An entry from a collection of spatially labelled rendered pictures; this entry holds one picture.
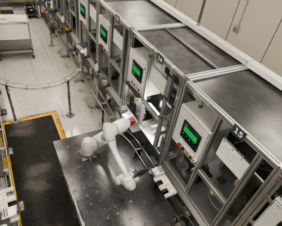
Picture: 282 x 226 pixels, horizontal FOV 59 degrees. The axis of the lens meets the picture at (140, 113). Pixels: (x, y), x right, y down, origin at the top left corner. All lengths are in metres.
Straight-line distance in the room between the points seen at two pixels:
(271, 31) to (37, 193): 5.25
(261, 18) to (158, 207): 4.62
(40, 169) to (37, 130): 0.82
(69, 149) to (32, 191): 0.86
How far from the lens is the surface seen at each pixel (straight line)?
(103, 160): 3.20
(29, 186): 3.91
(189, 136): 2.35
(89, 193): 2.94
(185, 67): 2.51
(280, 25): 5.96
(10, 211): 2.69
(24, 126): 4.71
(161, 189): 2.82
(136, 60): 3.01
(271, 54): 6.08
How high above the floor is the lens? 3.19
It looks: 40 degrees down
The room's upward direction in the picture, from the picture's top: 9 degrees clockwise
